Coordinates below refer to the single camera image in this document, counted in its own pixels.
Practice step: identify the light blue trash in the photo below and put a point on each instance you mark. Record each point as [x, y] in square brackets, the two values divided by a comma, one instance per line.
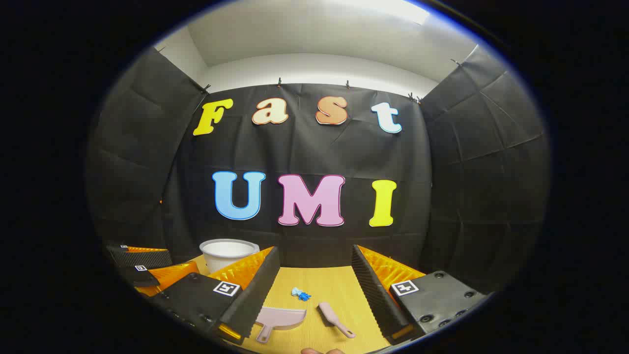
[296, 292]

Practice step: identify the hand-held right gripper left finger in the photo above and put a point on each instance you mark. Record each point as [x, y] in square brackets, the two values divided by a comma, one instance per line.
[196, 295]

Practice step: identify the dark blue trash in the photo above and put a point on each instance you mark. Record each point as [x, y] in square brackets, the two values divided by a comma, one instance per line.
[305, 297]

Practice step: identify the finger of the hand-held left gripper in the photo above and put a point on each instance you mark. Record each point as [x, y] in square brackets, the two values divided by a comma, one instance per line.
[142, 278]
[147, 258]

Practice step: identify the wooden desktop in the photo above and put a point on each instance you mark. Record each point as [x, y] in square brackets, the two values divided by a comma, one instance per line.
[314, 280]

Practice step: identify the row of black cloth clips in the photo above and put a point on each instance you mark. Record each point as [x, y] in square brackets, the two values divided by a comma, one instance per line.
[279, 82]

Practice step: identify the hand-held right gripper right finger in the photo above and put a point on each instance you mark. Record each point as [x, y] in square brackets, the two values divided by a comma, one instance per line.
[378, 295]

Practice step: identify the pale purple plastic dustpan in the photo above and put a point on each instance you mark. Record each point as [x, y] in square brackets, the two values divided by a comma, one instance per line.
[282, 318]

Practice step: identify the small pale purple broom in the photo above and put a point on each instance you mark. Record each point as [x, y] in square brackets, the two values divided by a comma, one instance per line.
[330, 314]

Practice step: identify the white ribbed garbage bin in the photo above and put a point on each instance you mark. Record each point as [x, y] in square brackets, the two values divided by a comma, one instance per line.
[221, 258]

